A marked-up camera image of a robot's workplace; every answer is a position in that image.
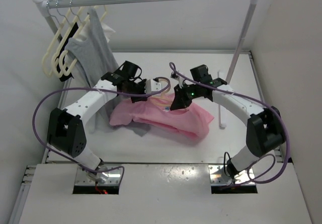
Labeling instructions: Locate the grey shirt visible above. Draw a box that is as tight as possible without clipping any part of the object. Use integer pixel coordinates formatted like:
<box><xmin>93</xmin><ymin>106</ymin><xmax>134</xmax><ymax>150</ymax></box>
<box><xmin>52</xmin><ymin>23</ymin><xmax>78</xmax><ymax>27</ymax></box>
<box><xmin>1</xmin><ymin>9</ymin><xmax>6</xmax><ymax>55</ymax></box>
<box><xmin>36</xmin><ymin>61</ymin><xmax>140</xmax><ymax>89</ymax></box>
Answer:
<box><xmin>64</xmin><ymin>7</ymin><xmax>151</xmax><ymax>137</ymax></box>

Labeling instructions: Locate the pink t shirt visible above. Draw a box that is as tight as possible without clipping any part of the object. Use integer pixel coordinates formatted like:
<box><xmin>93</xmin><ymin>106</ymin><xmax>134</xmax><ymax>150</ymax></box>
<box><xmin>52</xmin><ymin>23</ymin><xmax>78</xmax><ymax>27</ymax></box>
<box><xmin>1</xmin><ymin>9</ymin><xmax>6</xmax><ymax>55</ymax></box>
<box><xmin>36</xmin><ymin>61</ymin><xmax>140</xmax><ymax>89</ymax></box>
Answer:
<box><xmin>109</xmin><ymin>97</ymin><xmax>214</xmax><ymax>139</ymax></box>

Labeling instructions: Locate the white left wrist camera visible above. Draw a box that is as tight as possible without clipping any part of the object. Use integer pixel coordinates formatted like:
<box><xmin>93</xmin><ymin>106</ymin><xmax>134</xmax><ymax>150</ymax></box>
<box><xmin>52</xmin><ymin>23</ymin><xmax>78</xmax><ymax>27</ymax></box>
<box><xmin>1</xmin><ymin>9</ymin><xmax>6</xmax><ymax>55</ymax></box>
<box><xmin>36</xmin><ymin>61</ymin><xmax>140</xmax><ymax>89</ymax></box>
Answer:
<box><xmin>145</xmin><ymin>79</ymin><xmax>162</xmax><ymax>94</ymax></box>

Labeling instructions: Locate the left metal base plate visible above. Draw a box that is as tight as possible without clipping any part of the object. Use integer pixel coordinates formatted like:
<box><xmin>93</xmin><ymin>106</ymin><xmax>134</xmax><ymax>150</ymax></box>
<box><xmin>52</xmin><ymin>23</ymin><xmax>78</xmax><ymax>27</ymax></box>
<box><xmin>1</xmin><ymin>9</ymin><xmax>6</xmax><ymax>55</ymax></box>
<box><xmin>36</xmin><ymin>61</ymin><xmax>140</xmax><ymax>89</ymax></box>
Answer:
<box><xmin>74</xmin><ymin>163</ymin><xmax>124</xmax><ymax>186</ymax></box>

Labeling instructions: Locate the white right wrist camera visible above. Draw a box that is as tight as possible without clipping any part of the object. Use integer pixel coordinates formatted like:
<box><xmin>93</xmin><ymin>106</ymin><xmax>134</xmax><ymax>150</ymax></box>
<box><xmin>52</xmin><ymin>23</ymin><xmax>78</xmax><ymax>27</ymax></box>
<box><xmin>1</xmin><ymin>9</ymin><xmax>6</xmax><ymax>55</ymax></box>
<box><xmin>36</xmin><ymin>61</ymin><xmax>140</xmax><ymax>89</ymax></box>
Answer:
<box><xmin>171</xmin><ymin>71</ymin><xmax>185</xmax><ymax>84</ymax></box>

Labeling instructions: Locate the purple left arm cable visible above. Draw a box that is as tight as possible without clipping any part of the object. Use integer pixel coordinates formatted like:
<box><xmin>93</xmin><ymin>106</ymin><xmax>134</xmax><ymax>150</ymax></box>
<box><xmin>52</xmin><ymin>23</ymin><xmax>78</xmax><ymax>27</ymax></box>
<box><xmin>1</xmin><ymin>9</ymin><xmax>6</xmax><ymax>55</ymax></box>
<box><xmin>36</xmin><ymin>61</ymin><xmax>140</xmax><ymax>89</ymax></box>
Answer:
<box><xmin>32</xmin><ymin>77</ymin><xmax>171</xmax><ymax>186</ymax></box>

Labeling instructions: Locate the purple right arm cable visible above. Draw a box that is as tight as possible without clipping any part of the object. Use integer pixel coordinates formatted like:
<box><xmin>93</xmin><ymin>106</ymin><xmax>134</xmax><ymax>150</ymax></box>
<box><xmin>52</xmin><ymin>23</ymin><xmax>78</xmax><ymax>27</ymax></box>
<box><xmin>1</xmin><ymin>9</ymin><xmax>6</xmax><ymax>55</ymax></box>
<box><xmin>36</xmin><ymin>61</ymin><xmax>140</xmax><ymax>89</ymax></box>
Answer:
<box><xmin>169</xmin><ymin>62</ymin><xmax>293</xmax><ymax>187</ymax></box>

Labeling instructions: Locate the beige plastic hanger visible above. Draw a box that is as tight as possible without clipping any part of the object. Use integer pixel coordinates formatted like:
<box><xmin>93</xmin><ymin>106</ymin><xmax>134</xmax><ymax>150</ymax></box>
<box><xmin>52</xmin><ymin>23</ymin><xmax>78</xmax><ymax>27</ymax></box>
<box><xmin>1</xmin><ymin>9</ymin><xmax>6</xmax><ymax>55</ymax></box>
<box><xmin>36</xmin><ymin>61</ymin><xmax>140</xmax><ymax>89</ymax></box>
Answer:
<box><xmin>150</xmin><ymin>77</ymin><xmax>175</xmax><ymax>111</ymax></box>

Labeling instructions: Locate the cream hanger with black garment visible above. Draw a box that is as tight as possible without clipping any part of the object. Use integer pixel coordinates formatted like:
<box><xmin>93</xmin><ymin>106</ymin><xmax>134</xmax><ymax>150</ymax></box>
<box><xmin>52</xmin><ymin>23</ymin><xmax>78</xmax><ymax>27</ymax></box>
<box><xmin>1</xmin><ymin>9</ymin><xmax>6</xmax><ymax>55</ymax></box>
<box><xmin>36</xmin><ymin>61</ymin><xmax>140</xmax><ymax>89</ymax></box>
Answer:
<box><xmin>51</xmin><ymin>0</ymin><xmax>89</xmax><ymax>78</ymax></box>

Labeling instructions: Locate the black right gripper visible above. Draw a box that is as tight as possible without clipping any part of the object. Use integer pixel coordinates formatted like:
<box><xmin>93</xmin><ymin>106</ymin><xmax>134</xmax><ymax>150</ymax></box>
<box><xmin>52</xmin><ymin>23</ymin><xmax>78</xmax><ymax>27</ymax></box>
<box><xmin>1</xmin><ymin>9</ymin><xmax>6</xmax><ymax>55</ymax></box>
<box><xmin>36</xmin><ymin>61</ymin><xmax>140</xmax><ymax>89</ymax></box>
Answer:
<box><xmin>172</xmin><ymin>82</ymin><xmax>202</xmax><ymax>109</ymax></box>

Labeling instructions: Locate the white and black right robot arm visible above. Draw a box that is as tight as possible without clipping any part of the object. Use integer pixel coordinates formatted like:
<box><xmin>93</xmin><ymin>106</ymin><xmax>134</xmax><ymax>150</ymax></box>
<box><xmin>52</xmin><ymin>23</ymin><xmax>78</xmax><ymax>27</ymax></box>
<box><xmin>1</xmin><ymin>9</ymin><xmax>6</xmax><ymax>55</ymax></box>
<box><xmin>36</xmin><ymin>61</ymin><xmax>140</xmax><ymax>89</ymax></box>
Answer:
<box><xmin>169</xmin><ymin>62</ymin><xmax>289</xmax><ymax>179</ymax></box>

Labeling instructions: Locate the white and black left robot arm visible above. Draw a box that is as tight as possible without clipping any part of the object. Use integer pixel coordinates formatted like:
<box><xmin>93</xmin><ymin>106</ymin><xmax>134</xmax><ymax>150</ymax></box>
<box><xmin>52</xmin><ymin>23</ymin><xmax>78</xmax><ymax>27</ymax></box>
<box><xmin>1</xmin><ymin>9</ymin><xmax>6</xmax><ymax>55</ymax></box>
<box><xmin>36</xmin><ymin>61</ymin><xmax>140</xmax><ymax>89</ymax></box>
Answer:
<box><xmin>47</xmin><ymin>61</ymin><xmax>146</xmax><ymax>171</ymax></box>

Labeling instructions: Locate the white clothes rack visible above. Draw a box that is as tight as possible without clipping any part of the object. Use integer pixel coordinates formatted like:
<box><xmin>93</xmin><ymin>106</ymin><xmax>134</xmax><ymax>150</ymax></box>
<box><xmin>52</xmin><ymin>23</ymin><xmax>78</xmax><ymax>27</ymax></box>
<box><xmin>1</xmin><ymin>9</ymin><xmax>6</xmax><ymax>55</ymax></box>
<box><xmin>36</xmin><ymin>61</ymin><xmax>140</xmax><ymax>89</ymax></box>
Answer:
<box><xmin>32</xmin><ymin>0</ymin><xmax>259</xmax><ymax>82</ymax></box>

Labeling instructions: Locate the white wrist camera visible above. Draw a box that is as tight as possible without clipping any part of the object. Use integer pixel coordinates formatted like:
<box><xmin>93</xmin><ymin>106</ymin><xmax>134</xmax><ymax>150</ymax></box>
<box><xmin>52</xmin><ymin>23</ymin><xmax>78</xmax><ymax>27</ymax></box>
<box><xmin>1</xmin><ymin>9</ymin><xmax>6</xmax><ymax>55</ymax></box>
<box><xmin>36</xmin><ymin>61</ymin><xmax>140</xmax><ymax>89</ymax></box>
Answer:
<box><xmin>171</xmin><ymin>71</ymin><xmax>185</xmax><ymax>84</ymax></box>
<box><xmin>145</xmin><ymin>79</ymin><xmax>162</xmax><ymax>94</ymax></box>

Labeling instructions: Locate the cream hanger with grey shirt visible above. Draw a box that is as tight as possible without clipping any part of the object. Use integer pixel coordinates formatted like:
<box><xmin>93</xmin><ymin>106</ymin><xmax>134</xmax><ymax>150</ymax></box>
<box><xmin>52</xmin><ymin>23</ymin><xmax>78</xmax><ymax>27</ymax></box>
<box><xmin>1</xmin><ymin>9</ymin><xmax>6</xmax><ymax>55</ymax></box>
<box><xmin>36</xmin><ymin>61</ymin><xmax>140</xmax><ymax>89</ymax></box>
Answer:
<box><xmin>59</xmin><ymin>0</ymin><xmax>109</xmax><ymax>76</ymax></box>

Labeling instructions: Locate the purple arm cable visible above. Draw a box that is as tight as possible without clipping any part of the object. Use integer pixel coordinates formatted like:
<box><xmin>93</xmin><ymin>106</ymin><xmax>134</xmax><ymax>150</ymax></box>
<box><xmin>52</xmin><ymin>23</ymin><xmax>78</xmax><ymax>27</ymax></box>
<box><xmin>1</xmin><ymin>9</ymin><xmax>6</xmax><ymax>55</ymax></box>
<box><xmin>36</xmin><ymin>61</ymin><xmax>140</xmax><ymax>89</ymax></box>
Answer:
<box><xmin>32</xmin><ymin>77</ymin><xmax>171</xmax><ymax>186</ymax></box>
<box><xmin>169</xmin><ymin>62</ymin><xmax>293</xmax><ymax>187</ymax></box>

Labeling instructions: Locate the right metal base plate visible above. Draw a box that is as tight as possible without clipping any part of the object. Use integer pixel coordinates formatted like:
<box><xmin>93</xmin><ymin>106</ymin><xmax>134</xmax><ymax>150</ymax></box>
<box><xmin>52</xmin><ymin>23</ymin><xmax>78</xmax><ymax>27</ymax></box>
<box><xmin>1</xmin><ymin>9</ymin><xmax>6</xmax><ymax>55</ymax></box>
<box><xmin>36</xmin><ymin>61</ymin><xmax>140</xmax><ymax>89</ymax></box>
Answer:
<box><xmin>208</xmin><ymin>164</ymin><xmax>256</xmax><ymax>187</ymax></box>

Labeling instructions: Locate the metal base plate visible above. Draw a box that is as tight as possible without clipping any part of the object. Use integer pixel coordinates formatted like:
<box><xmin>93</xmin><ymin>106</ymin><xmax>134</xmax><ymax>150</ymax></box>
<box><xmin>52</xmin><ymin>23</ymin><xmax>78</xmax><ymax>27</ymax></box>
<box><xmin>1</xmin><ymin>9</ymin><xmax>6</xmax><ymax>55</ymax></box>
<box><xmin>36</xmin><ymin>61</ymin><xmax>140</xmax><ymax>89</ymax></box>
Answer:
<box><xmin>208</xmin><ymin>164</ymin><xmax>256</xmax><ymax>187</ymax></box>
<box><xmin>74</xmin><ymin>163</ymin><xmax>124</xmax><ymax>186</ymax></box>

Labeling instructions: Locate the cream hanger far left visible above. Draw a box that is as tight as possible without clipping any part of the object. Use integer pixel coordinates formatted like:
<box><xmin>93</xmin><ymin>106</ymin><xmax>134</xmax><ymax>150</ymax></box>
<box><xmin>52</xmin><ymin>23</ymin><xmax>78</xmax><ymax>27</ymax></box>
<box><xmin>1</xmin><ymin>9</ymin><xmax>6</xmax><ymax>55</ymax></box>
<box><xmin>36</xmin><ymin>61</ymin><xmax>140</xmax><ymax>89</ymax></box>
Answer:
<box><xmin>40</xmin><ymin>0</ymin><xmax>74</xmax><ymax>78</ymax></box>

